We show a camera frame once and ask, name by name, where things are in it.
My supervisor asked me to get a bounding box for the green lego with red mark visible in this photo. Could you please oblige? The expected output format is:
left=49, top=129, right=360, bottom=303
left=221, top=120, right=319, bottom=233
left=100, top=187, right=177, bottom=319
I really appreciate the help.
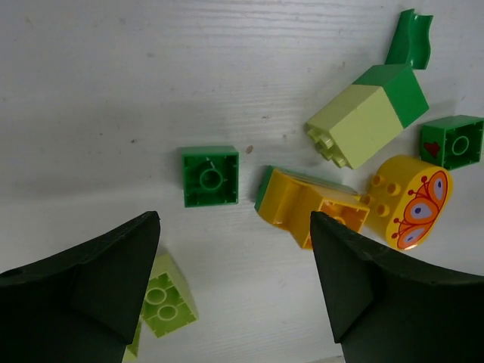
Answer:
left=419, top=115, right=483, bottom=170

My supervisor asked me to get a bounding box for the light green and green lego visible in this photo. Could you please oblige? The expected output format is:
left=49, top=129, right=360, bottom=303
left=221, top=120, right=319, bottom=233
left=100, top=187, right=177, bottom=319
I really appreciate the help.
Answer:
left=306, top=64, right=429, bottom=169

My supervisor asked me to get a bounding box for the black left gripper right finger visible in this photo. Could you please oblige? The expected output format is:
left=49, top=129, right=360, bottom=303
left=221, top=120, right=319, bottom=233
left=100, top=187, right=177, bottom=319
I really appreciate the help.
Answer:
left=310, top=212, right=483, bottom=362

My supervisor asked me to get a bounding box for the dark green curved lego piece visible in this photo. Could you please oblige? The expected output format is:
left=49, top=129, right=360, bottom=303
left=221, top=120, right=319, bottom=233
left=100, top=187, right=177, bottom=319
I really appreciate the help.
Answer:
left=385, top=8, right=433, bottom=70

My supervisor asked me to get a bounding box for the dark green square lego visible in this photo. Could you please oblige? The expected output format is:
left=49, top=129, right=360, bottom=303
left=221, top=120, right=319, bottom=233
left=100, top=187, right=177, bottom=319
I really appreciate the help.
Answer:
left=181, top=145, right=239, bottom=208

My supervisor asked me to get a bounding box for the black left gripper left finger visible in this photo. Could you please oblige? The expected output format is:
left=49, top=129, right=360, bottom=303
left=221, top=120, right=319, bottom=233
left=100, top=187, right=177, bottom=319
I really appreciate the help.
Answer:
left=1, top=211, right=160, bottom=362

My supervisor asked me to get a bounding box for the light green rounded lego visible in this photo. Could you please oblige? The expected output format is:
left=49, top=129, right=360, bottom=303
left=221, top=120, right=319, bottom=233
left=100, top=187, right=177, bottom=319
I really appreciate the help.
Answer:
left=123, top=321, right=141, bottom=362

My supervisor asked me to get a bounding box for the light green rectangular lego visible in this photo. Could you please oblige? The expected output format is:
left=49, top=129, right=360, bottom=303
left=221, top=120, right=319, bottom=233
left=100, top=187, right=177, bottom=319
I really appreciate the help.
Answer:
left=140, top=253, right=199, bottom=338

